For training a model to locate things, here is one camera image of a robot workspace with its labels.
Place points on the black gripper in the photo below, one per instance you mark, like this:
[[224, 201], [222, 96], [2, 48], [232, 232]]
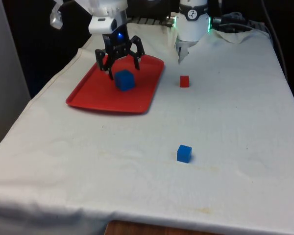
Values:
[[117, 31]]

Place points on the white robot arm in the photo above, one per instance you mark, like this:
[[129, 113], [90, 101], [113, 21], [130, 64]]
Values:
[[191, 27]]

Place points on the large blue cube block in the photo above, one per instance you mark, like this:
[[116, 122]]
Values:
[[125, 80]]

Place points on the red tray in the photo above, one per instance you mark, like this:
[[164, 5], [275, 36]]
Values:
[[93, 98]]

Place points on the small red cube block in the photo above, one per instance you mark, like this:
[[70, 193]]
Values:
[[184, 81]]

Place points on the small blue cube block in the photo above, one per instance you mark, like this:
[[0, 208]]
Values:
[[183, 154]]

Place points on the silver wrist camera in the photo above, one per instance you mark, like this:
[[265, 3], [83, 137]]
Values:
[[100, 24]]

